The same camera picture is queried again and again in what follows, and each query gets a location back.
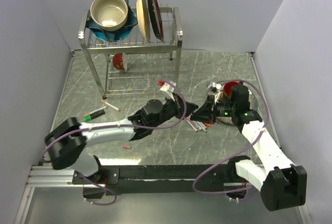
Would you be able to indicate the beige ceramic bowl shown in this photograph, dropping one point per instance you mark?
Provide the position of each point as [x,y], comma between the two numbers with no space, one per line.
[110,15]

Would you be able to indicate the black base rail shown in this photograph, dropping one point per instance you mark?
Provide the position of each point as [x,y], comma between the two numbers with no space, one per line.
[123,179]

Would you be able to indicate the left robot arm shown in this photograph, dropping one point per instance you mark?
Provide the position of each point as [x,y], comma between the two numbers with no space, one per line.
[66,144]

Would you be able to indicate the cream plate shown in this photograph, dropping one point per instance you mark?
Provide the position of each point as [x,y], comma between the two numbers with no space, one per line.
[143,19]

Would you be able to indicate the small red patterned bowl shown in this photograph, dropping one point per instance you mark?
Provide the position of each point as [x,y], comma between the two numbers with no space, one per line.
[120,62]

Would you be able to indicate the thin pink pen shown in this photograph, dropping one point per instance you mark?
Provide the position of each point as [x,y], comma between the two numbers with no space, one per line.
[97,110]

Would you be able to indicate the green black marker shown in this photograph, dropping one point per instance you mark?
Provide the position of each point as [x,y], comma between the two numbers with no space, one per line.
[93,115]

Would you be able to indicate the blue wavy bowl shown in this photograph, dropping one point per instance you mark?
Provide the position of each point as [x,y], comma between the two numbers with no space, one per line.
[114,36]

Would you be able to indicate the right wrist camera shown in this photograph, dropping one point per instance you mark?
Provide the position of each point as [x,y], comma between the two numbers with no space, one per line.
[214,91]

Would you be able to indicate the steel dish rack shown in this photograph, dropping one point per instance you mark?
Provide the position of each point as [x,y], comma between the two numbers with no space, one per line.
[147,62]

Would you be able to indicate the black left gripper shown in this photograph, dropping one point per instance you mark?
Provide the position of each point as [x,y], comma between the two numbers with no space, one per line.
[178,103]

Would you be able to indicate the aluminium frame rail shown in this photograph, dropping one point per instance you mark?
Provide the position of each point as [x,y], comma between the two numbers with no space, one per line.
[245,170]

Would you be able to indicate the pink capped white marker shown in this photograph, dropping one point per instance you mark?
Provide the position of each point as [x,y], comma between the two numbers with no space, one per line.
[110,105]

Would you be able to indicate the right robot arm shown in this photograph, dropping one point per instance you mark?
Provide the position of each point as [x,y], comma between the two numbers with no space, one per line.
[281,183]

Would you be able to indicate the red cup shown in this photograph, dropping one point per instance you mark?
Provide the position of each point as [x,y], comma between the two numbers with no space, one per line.
[228,86]

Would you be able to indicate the dark red plate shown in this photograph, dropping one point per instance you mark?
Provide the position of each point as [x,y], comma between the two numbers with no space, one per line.
[156,19]

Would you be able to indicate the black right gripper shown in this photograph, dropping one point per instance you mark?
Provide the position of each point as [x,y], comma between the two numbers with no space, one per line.
[205,112]

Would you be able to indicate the speckled grey plate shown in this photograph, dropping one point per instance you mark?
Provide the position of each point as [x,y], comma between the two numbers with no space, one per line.
[252,99]

